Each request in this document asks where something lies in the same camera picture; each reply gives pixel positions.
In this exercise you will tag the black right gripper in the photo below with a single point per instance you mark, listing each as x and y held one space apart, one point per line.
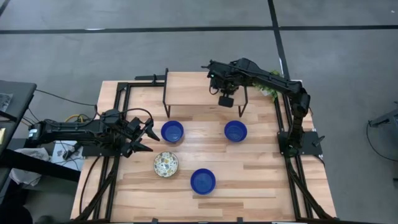
225 76

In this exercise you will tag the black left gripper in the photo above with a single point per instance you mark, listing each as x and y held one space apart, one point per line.
133 137

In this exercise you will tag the blue mini bowl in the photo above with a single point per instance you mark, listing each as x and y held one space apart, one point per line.
235 131
172 131
202 181

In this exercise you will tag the yellow pear print bowl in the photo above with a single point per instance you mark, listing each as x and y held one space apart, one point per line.
166 164

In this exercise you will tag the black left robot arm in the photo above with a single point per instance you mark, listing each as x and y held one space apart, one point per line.
77 132

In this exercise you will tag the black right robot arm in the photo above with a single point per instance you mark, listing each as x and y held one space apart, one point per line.
280 82

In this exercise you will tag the wooden shelf with black legs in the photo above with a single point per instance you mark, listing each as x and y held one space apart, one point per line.
189 88

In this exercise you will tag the green plant in white pot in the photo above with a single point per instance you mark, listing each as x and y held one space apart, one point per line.
267 90

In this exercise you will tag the white printed paper sheet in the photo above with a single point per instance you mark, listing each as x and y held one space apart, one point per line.
59 155

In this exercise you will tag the white crumpled cloth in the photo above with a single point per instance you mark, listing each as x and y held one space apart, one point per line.
28 179

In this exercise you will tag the black desk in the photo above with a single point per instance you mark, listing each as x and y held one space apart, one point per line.
18 93

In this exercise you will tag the yellow sticky note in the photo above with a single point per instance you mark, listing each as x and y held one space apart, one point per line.
2 136

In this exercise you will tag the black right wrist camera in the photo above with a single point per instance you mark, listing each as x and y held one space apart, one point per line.
226 101

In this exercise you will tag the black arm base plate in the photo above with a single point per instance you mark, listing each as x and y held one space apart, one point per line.
311 144
93 151

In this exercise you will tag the black aluminium table frame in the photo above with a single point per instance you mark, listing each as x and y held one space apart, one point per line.
111 193

